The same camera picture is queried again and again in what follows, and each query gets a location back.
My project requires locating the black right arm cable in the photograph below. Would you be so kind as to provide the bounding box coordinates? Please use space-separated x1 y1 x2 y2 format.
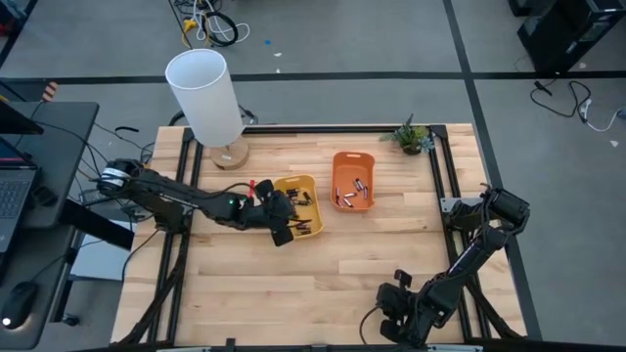
359 303 383 346

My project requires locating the black computer mouse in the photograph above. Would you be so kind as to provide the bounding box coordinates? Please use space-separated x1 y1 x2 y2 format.
1 280 40 330

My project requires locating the white shade wooden lamp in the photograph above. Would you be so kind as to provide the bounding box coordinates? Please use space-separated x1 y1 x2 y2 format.
164 47 250 171

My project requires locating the orange plastic bin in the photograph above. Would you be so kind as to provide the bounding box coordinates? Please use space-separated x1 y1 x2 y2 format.
329 151 377 213

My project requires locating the yellow plastic bin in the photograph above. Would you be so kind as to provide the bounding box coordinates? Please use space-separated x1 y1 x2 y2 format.
270 173 326 240

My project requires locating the orange black striped block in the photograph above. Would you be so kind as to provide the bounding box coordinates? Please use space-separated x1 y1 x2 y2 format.
42 80 62 103

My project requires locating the black aluminium table frame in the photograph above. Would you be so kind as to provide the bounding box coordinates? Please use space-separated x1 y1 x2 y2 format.
114 124 527 352

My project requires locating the black machine box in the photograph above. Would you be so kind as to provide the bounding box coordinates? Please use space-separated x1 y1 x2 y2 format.
516 0 626 75

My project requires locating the black coiled floor cable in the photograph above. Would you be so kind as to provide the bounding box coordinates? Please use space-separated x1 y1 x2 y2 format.
203 10 241 49

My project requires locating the small potted succulent plant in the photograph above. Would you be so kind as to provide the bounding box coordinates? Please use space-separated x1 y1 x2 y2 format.
380 113 436 156

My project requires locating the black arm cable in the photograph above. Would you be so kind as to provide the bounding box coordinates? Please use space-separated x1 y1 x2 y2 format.
359 303 383 346
195 180 256 198

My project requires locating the white metal mounting bracket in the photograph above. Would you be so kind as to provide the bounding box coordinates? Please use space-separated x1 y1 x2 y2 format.
439 197 485 214

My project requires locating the black floor cable with plug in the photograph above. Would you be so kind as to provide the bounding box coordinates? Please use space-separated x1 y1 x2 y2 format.
530 80 594 119

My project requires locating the white floor cable with plug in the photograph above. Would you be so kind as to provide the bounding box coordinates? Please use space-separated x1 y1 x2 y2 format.
578 99 626 134

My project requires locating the yellow floor cable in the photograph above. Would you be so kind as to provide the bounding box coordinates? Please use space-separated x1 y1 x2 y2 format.
180 17 201 50

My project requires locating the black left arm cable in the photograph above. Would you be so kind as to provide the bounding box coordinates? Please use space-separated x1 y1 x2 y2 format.
195 180 256 198

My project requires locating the black monitor edge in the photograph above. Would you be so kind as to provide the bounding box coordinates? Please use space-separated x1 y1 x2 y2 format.
0 100 46 136

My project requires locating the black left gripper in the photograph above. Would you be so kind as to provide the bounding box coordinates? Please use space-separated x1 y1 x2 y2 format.
242 178 307 248

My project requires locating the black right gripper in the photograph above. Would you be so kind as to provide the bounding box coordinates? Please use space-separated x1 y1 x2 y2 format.
375 267 431 347

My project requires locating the grey laptop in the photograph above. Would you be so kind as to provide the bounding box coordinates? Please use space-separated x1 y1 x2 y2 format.
0 136 41 253

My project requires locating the black side desk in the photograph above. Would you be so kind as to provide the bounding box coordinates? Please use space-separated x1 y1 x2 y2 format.
0 100 102 352

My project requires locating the black desk foot bar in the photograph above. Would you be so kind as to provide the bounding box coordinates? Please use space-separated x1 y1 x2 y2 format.
61 198 136 250

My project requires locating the white flat board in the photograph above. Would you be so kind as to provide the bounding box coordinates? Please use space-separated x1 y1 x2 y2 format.
69 218 136 283

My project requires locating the black power brick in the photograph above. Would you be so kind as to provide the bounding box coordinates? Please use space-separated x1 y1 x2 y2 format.
79 188 117 205

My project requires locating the small black desk device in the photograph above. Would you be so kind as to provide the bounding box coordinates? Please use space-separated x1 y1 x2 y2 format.
32 184 60 206

